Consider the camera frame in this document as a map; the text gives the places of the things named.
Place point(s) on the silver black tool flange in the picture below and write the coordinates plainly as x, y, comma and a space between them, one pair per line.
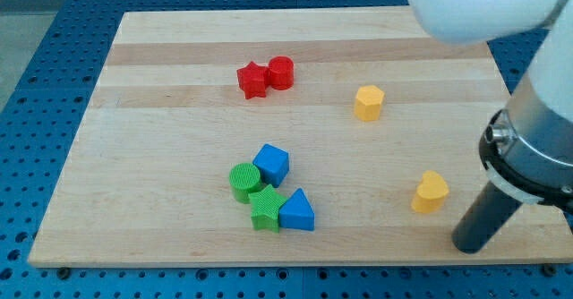
526, 148

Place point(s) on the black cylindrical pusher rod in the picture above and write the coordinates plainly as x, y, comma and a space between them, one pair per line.
489, 212

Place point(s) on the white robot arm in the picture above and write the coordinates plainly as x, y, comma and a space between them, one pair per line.
471, 21

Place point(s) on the yellow hexagon block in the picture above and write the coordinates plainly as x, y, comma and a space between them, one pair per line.
368, 103

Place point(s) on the yellow heart block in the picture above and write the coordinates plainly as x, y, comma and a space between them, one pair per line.
430, 193

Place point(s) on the wooden board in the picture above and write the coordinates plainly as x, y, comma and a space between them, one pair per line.
145, 183

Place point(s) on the blue triangle block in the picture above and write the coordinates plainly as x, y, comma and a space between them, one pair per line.
297, 212

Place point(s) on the blue cube block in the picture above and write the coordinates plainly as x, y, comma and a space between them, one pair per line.
273, 164

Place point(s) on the green star block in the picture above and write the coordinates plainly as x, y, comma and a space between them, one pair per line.
266, 205

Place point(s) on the green cylinder block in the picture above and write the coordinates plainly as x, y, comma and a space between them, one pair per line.
245, 179

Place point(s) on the red cylinder block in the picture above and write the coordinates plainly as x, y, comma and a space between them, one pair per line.
281, 72

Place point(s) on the red star block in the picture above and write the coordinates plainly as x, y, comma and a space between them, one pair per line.
252, 80

